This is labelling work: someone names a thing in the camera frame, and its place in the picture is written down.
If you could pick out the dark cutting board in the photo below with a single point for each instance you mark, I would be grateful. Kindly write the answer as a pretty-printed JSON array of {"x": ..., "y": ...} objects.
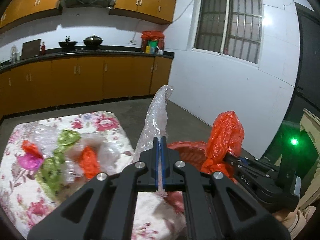
[{"x": 31, "y": 49}]

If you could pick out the person's right hand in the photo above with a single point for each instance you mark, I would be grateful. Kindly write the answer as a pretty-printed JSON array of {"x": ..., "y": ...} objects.
[{"x": 283, "y": 217}]

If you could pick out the red bag with bottles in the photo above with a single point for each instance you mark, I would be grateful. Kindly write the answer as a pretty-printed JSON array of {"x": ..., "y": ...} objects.
[{"x": 152, "y": 42}]

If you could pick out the glass jar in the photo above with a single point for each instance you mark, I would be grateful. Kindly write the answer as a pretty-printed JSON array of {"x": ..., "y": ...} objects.
[{"x": 14, "y": 54}]

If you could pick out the orange plastic bag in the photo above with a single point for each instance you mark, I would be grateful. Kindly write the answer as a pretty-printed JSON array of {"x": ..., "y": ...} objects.
[
  {"x": 31, "y": 148},
  {"x": 226, "y": 136},
  {"x": 89, "y": 163}
]

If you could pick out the beige sleeve forearm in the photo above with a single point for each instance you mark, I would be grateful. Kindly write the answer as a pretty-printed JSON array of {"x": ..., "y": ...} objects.
[{"x": 303, "y": 218}]

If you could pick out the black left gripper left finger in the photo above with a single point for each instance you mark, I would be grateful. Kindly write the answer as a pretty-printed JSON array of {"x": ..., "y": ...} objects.
[{"x": 148, "y": 181}]

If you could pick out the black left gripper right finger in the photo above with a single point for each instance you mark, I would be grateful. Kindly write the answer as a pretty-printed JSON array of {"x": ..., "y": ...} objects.
[{"x": 171, "y": 180}]

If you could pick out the red lined trash basket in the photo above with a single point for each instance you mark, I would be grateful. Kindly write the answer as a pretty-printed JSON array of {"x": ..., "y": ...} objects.
[{"x": 195, "y": 154}]

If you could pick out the light green plastic bag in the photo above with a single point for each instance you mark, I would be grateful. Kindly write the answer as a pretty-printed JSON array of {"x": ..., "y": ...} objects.
[{"x": 59, "y": 170}]

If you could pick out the brown kitchen cabinets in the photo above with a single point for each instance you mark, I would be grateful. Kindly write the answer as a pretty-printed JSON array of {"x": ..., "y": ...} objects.
[
  {"x": 22, "y": 11},
  {"x": 73, "y": 80}
]

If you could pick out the black countertop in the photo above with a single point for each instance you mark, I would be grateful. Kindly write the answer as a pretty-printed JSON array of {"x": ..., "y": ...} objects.
[{"x": 79, "y": 51}]

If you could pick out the red sauce bottle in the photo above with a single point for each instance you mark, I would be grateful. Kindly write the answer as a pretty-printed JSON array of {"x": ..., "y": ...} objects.
[{"x": 43, "y": 49}]

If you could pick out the black wok left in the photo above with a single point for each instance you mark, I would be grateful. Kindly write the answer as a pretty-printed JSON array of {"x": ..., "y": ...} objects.
[{"x": 68, "y": 44}]

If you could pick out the dark door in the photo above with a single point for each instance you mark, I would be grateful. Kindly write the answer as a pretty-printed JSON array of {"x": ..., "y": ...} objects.
[{"x": 306, "y": 90}]

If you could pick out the magenta plastic bag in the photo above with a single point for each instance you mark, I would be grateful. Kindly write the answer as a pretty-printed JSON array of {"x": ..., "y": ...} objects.
[{"x": 30, "y": 162}]

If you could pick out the floral tablecloth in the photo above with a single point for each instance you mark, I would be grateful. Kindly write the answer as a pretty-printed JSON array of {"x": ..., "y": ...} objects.
[{"x": 22, "y": 198}]

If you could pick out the barred window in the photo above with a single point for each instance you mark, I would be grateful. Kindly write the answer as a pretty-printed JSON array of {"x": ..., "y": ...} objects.
[{"x": 229, "y": 27}]

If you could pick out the brown upper kitchen cabinets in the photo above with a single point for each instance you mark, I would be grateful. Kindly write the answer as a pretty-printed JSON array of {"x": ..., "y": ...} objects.
[{"x": 22, "y": 11}]

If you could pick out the clear bubble wrap strip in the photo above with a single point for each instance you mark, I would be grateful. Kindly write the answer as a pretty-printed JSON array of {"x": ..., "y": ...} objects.
[{"x": 155, "y": 126}]

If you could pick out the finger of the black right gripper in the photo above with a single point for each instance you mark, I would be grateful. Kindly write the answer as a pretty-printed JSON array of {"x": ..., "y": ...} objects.
[{"x": 240, "y": 165}]

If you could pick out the large clear bubble wrap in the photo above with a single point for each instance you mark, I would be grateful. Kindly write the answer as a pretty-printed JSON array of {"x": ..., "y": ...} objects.
[{"x": 69, "y": 155}]

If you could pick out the black lidded wok right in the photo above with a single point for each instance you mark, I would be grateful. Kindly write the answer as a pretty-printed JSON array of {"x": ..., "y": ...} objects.
[{"x": 93, "y": 42}]

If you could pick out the brown lower kitchen cabinets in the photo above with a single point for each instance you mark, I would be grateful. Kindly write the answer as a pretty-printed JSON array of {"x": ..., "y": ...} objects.
[{"x": 73, "y": 80}]

